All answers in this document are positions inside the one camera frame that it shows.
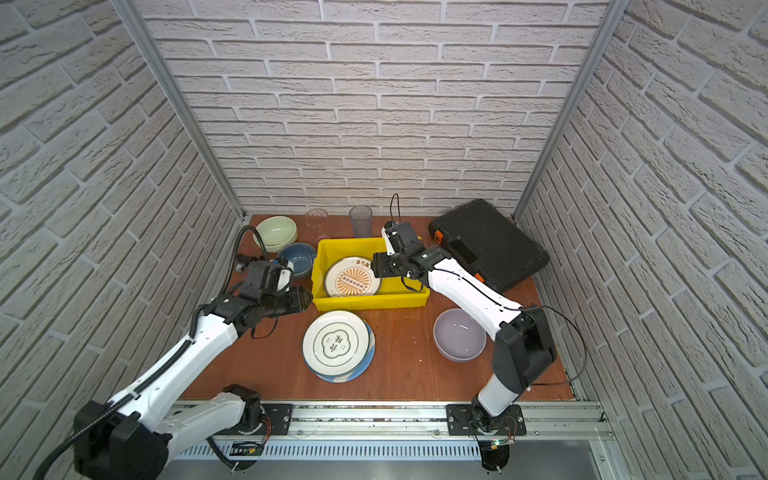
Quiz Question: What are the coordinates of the white plate orange sunburst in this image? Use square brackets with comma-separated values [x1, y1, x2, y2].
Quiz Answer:
[323, 256, 381, 297]

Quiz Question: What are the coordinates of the white plate green quatrefoil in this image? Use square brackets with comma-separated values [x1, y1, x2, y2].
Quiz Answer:
[301, 310, 372, 378]

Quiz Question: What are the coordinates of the blue white striped plate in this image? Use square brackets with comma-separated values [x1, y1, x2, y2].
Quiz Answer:
[314, 319, 377, 384]

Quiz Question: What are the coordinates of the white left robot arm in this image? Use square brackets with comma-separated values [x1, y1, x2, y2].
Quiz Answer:
[34, 252, 313, 479]

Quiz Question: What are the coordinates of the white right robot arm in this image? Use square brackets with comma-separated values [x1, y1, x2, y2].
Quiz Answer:
[371, 247, 557, 419]

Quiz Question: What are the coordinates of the yellow plastic bin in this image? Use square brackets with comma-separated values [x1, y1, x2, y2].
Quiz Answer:
[311, 238, 430, 312]

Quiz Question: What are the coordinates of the dark blue ceramic bowl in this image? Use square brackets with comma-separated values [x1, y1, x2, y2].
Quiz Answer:
[277, 242, 317, 279]

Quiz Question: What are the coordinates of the grey translucent plastic cup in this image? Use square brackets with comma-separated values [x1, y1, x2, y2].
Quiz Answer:
[349, 205, 373, 238]

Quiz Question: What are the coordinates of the light green ceramic bowl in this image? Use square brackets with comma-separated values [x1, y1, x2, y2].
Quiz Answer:
[256, 216, 298, 253]

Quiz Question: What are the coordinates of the pink translucent plastic cup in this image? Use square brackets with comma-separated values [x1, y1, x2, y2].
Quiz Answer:
[305, 208, 329, 244]

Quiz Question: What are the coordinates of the black plastic tool case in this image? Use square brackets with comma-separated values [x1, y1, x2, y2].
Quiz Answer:
[428, 199, 550, 293]

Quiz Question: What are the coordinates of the lavender ceramic bowl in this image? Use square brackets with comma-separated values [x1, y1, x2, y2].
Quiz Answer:
[433, 308, 487, 363]

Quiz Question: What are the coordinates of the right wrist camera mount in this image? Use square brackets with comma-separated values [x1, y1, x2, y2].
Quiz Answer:
[382, 221, 426, 257]

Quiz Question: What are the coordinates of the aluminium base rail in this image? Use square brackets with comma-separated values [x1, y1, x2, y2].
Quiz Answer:
[214, 401, 614, 462]

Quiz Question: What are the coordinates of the aluminium frame post left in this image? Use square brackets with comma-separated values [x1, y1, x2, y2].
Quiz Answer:
[112, 0, 247, 223]

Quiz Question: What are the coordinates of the aluminium frame post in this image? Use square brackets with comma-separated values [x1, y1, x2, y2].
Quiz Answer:
[512, 0, 631, 221]
[112, 0, 247, 223]

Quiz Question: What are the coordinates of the aluminium frame post right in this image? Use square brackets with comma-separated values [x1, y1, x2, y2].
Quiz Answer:
[512, 0, 631, 221]

